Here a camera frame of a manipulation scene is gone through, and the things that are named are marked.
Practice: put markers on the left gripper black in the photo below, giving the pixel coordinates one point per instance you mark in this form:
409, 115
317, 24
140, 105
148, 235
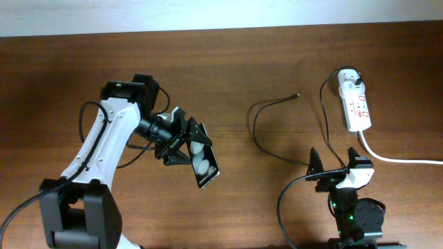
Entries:
182, 131

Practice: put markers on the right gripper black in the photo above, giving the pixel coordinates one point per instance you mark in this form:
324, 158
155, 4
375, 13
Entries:
329, 180

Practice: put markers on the black Galaxy flip phone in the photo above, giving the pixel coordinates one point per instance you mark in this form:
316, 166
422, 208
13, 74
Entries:
204, 162

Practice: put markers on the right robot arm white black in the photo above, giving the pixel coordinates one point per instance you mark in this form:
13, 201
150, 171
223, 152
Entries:
358, 220

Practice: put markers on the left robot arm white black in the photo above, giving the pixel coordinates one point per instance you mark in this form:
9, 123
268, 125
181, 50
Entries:
78, 209

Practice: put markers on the white USB charger plug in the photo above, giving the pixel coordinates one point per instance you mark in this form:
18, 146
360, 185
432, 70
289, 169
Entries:
350, 83

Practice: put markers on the white power strip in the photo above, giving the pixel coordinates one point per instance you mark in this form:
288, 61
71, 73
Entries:
356, 113

